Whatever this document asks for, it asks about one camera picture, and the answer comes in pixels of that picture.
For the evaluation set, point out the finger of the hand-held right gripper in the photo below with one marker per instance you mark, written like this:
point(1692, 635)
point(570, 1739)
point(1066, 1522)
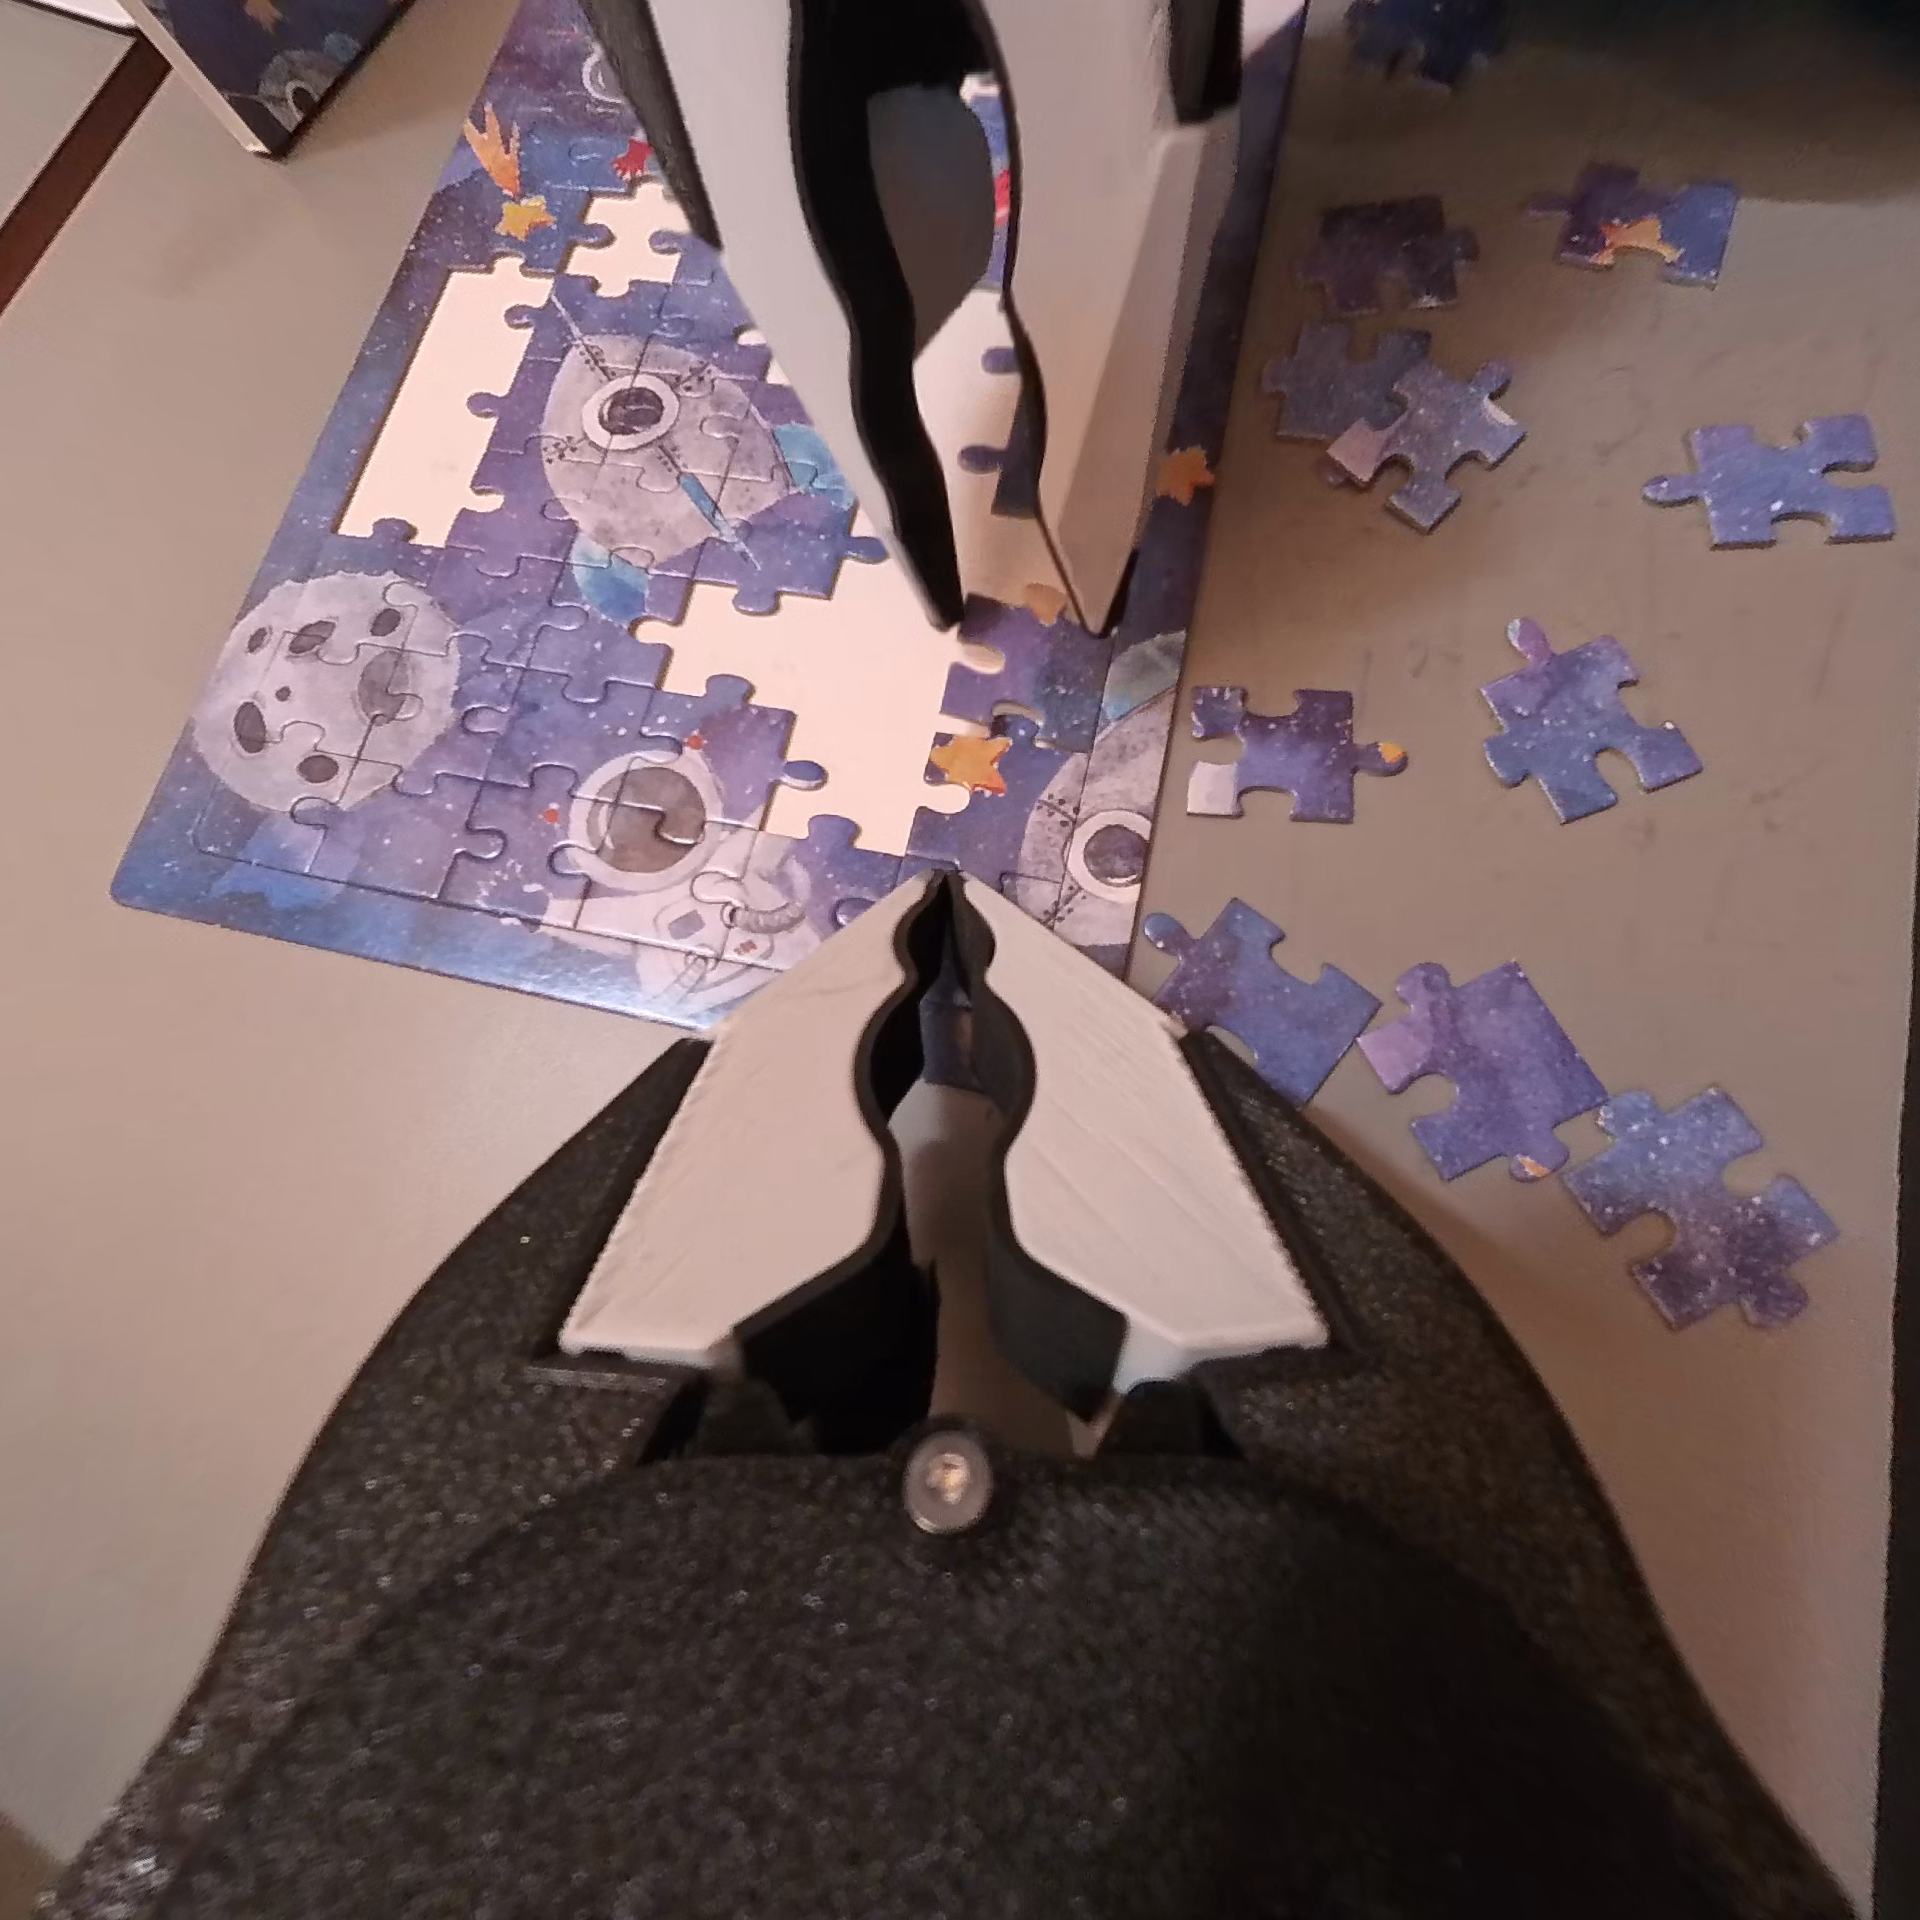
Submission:
point(751, 149)
point(1095, 226)

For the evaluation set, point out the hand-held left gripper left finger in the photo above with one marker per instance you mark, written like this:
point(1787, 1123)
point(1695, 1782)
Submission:
point(735, 1186)

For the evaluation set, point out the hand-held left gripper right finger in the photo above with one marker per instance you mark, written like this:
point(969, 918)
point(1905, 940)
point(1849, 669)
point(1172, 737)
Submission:
point(1155, 1186)

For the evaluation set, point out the blue jigsaw puzzle piece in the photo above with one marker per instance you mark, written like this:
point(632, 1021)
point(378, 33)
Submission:
point(1036, 676)

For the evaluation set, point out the space puzzle board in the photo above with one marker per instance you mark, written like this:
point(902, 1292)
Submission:
point(495, 599)

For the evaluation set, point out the puzzle pieces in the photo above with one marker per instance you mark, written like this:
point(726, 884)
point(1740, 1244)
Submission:
point(1588, 721)

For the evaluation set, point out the grey desk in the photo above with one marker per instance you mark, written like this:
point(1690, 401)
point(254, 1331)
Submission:
point(225, 1201)

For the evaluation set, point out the illustrated puzzle box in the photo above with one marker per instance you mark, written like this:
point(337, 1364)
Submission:
point(254, 61)

